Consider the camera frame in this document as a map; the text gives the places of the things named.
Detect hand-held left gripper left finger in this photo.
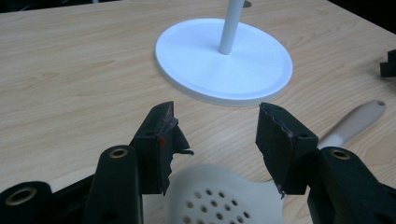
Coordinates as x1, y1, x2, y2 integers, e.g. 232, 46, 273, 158
81, 100, 194, 224

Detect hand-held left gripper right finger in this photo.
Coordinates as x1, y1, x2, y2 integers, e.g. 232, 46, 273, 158
255, 102, 396, 224

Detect white slotted spoon beige handle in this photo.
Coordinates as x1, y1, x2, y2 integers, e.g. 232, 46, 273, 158
163, 99, 387, 224

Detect white round lamp base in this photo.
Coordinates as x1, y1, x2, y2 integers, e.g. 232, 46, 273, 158
155, 0, 294, 107

